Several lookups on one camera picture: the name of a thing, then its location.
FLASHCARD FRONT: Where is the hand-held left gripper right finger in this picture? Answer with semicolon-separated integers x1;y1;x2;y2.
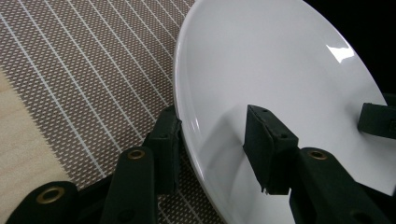
243;105;394;224

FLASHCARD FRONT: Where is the white plate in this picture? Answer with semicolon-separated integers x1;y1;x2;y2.
172;0;396;224

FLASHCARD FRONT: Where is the striped woven placemat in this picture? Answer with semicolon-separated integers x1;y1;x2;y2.
0;0;226;224

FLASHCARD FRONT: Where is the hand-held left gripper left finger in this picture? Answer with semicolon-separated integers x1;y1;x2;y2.
99;105;183;224

